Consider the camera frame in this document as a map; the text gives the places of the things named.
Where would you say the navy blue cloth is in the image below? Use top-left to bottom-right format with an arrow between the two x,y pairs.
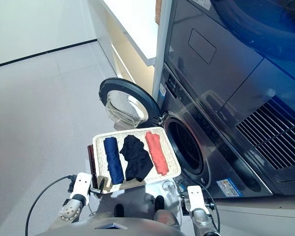
103,137 -> 125,185

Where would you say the black cloth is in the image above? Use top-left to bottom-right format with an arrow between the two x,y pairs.
119,134 -> 154,182

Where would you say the pale woven basket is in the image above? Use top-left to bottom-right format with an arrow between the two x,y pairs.
92,126 -> 182,194

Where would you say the round washing machine door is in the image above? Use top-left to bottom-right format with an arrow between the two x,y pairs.
98,77 -> 163,130

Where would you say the dark brown wooden stand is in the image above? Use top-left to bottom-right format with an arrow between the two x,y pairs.
87,145 -> 99,189

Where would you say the silver robot torso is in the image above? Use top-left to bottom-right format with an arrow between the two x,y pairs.
34,216 -> 185,236

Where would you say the energy label sticker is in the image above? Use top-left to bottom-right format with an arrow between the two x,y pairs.
216,179 -> 244,197

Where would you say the orange-red cloth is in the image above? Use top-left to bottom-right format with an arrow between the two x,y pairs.
145,131 -> 169,176

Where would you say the brown woven storage box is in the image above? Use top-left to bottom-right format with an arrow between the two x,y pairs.
154,0 -> 162,25

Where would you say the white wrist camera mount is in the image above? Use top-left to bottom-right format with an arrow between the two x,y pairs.
186,185 -> 203,212
72,172 -> 93,197

